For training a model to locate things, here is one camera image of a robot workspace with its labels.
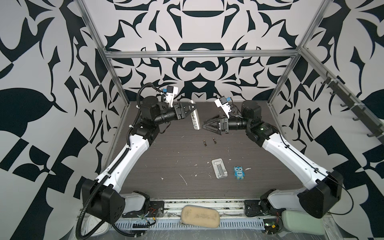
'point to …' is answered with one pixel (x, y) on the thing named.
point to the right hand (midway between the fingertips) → (205, 126)
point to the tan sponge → (200, 216)
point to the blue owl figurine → (239, 173)
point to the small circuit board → (271, 226)
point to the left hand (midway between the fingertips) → (196, 103)
